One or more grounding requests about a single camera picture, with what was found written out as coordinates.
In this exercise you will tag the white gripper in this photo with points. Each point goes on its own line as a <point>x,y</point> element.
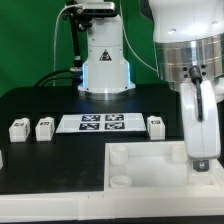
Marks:
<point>202,137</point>

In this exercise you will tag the white square tabletop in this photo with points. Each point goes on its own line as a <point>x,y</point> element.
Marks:
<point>152,165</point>

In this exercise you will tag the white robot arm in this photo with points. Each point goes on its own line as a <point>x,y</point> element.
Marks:
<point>189,49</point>

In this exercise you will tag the white tag sheet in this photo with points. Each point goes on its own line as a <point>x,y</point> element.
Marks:
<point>110,122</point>

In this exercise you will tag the white front fence bar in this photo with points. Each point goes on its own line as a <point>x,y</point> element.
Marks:
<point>109,205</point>

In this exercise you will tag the white left fence piece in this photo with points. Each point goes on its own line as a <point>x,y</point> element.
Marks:
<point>1,160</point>

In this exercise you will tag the black camera stand pole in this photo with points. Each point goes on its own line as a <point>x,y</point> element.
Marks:
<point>76,49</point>

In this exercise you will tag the black camera on stand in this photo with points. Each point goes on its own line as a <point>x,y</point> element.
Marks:
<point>102,9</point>

